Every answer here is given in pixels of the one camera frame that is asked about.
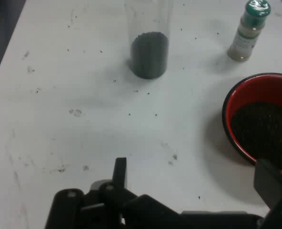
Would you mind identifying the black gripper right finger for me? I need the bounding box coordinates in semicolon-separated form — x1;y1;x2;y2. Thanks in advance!
253;158;282;229

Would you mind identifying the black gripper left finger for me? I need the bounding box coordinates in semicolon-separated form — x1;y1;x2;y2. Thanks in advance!
44;157;138;229

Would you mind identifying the black seed pile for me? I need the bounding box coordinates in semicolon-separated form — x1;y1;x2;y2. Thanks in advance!
230;101;282;171
131;31;169;79

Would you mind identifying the clear plastic jar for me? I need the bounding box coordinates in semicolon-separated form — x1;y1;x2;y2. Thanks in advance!
124;0;174;80

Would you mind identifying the red bowl with black rim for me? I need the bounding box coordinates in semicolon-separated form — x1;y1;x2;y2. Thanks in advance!
222;73;282;177

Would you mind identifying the spice bottle with green cap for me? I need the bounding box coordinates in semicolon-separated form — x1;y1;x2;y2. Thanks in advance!
227;0;272;62

